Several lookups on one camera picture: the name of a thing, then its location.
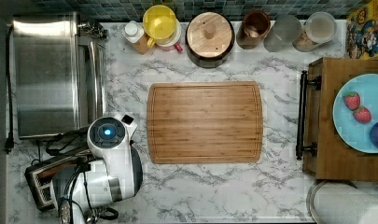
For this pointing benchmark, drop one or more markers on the silver two-slot toaster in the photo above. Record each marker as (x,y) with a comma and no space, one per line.
(39,176)

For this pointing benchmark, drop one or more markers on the wooden cutting board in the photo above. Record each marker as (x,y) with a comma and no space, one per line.
(204,122)

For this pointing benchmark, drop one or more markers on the lower red strawberry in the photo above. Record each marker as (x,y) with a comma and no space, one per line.
(362,115)

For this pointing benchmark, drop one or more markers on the red strawberry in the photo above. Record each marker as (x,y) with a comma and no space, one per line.
(352,100)
(362,115)

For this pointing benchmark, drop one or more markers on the light blue plate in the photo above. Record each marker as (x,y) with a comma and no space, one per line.
(353,133)

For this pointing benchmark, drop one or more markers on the glass jar with white lid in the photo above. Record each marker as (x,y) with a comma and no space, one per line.
(319,29)

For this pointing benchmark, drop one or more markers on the white capped bottle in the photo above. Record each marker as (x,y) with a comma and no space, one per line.
(132,31)

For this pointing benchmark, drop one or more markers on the shiny steel kettle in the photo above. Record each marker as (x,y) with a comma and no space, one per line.
(93,215)

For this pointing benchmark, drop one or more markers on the grey frosted tumbler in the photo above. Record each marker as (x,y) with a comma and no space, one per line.
(285,30)

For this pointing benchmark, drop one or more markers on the stainless steel toaster oven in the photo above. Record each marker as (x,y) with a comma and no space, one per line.
(59,63)

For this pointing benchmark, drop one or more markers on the yellow cup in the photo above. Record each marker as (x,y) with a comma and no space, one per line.
(162,27)

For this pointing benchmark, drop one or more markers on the black pot with wooden lid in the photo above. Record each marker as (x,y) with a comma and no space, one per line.
(209,39)

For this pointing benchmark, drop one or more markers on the wooden tray with black handle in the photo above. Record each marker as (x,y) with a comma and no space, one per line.
(323,152)

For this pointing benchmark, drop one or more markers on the colourful cereal box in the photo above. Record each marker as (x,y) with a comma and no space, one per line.
(362,33)

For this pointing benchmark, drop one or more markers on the upper red strawberry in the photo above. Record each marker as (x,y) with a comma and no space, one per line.
(352,100)

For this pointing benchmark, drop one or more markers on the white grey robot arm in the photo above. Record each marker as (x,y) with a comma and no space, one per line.
(83,192)

